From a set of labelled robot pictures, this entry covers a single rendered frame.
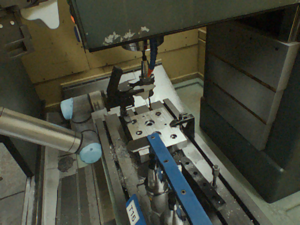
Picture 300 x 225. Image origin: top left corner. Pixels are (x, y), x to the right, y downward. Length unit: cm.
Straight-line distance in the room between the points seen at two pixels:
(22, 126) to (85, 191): 64
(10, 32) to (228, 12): 42
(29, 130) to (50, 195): 75
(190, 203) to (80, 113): 51
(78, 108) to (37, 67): 109
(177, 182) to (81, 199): 73
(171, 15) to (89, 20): 16
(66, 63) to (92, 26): 145
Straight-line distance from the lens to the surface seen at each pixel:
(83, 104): 84
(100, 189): 122
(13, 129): 73
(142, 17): 45
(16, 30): 39
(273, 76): 94
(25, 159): 131
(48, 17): 42
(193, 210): 56
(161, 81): 193
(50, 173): 153
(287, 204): 137
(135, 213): 88
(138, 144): 71
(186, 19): 49
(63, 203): 129
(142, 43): 74
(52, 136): 75
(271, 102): 99
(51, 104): 204
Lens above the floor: 172
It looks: 37 degrees down
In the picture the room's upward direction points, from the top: 8 degrees counter-clockwise
